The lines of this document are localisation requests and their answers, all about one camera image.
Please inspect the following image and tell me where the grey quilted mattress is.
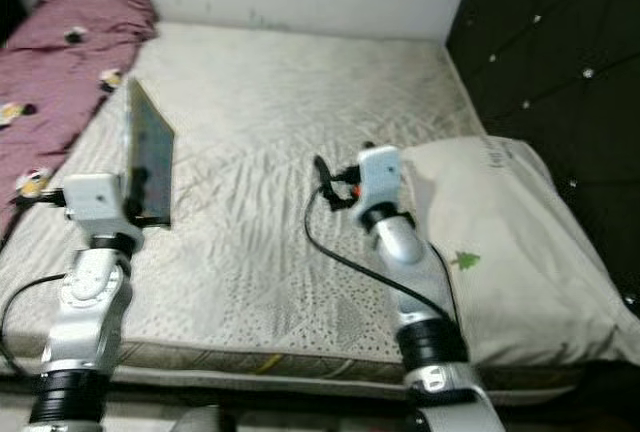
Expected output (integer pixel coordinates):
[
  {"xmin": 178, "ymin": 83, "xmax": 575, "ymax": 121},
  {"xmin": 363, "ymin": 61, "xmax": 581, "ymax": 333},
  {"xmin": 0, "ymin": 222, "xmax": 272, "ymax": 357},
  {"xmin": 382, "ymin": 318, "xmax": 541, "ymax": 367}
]
[{"xmin": 0, "ymin": 20, "xmax": 586, "ymax": 398}]

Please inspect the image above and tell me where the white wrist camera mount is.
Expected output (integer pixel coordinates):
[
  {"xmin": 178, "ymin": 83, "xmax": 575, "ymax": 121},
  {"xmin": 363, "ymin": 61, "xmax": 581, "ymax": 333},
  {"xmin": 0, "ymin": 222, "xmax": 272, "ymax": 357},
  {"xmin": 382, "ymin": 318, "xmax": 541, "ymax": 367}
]
[
  {"xmin": 63, "ymin": 174, "xmax": 126, "ymax": 223},
  {"xmin": 357, "ymin": 147, "xmax": 401, "ymax": 218}
]

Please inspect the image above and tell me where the colourful picture book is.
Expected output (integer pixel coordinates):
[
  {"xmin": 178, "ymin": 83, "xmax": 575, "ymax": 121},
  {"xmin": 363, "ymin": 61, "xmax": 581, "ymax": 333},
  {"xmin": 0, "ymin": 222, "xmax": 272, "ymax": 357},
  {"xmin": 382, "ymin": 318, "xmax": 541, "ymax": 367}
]
[{"xmin": 125, "ymin": 77, "xmax": 176, "ymax": 228}]

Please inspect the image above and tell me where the purple cartoon print blanket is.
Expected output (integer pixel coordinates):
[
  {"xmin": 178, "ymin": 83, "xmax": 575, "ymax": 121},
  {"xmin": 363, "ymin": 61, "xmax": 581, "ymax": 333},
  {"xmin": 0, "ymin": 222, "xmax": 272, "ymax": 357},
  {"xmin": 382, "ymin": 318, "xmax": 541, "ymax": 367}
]
[{"xmin": 0, "ymin": 0, "xmax": 159, "ymax": 243}]

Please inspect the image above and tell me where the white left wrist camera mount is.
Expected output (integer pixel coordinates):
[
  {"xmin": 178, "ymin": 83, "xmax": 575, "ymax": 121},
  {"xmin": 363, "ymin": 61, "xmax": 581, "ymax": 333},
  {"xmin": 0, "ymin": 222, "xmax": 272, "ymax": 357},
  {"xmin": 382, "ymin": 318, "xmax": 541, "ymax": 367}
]
[{"xmin": 63, "ymin": 174, "xmax": 126, "ymax": 223}]

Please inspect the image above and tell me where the beige pillow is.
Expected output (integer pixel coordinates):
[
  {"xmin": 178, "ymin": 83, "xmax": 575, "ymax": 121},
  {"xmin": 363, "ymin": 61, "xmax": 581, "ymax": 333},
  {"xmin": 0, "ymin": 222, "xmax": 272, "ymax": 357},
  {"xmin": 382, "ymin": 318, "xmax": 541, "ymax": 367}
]
[{"xmin": 400, "ymin": 135, "xmax": 640, "ymax": 368}]

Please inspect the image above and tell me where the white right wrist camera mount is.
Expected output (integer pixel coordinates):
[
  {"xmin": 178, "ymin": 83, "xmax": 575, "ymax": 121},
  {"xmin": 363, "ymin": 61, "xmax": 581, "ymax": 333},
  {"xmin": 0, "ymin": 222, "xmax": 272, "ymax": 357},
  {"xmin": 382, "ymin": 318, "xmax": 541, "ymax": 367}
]
[{"xmin": 357, "ymin": 147, "xmax": 401, "ymax": 218}]

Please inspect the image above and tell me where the black tufted headboard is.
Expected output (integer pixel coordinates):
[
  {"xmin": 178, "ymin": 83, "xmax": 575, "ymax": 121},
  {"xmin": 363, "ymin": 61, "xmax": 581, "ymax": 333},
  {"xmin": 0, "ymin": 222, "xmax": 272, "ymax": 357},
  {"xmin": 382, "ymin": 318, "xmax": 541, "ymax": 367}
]
[{"xmin": 445, "ymin": 0, "xmax": 640, "ymax": 313}]

